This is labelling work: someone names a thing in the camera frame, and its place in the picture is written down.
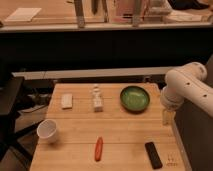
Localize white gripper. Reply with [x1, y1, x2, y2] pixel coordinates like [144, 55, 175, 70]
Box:
[160, 86, 183, 125]

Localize white sponge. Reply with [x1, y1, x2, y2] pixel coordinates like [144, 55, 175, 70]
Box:
[61, 94, 73, 109]

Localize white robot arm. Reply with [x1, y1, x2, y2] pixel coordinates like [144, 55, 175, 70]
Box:
[160, 62, 213, 125]

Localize green ceramic bowl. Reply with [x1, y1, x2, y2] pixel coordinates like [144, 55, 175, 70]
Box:
[120, 86, 150, 112]

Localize black remote control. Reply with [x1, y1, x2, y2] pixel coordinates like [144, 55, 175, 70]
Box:
[145, 142, 163, 169]

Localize small white bottle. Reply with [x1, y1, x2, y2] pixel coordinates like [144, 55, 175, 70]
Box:
[92, 84, 103, 112]

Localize orange carrot toy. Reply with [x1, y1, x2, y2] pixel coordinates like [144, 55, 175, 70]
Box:
[94, 137, 103, 161]

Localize white paper cup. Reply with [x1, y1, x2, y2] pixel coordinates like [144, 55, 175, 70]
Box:
[37, 119, 59, 144]

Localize black chair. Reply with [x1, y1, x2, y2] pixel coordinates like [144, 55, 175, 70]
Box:
[0, 77, 36, 162]

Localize white paper sheet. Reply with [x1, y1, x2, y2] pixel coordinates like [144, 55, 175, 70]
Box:
[5, 8, 41, 22]

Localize grey metal post right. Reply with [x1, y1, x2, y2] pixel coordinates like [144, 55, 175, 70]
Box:
[132, 0, 142, 27]

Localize grey metal post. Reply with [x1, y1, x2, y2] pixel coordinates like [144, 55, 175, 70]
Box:
[74, 0, 85, 28]
[132, 0, 142, 27]

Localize grey metal post left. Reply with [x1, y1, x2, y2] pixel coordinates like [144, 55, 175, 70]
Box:
[74, 0, 85, 28]

